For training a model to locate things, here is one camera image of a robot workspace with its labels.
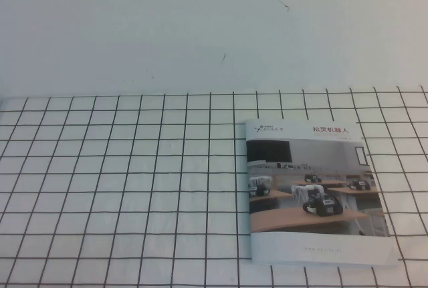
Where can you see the AgileX robot brochure book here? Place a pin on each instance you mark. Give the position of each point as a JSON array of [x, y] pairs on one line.
[[317, 244]]

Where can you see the white black-grid tablecloth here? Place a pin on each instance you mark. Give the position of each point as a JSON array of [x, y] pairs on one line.
[[117, 184]]

